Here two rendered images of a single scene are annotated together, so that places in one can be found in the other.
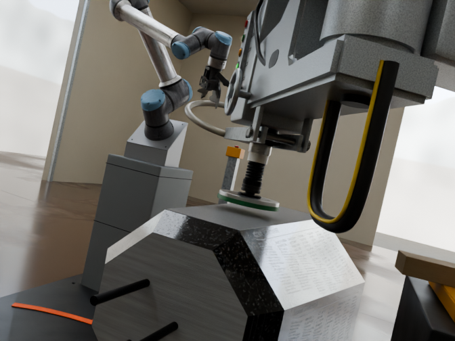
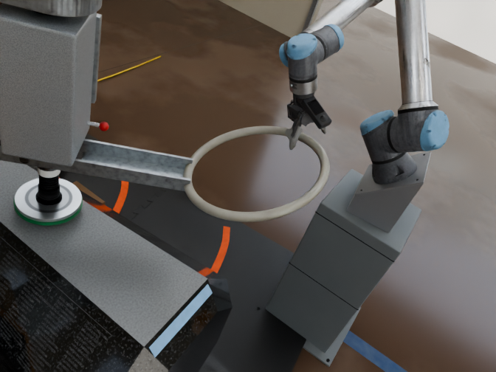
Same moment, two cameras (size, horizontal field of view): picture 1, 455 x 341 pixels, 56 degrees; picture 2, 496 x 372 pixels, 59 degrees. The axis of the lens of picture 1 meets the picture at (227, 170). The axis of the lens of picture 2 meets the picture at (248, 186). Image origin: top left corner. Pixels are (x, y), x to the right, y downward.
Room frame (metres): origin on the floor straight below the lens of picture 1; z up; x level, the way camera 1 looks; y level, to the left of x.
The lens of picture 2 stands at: (2.06, -1.17, 2.02)
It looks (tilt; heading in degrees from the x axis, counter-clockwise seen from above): 38 degrees down; 86
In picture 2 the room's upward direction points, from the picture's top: 20 degrees clockwise
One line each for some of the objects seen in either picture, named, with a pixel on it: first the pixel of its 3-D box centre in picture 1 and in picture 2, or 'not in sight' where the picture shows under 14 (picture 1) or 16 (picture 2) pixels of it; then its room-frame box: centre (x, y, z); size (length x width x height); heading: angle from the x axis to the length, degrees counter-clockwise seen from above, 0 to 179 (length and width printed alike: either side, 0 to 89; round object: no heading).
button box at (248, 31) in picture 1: (244, 53); (84, 58); (1.54, 0.03, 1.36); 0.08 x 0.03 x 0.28; 11
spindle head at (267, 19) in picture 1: (284, 68); (18, 79); (1.41, -0.11, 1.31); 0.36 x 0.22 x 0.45; 11
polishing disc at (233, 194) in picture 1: (248, 197); (49, 198); (1.49, -0.09, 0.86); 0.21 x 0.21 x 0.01
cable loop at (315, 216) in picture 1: (342, 151); not in sight; (0.84, -0.21, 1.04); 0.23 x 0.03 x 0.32; 11
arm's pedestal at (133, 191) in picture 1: (138, 226); (337, 263); (2.75, 0.48, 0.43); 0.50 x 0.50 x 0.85; 66
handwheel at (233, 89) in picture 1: (244, 95); not in sight; (1.35, 0.00, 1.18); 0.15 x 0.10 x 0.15; 11
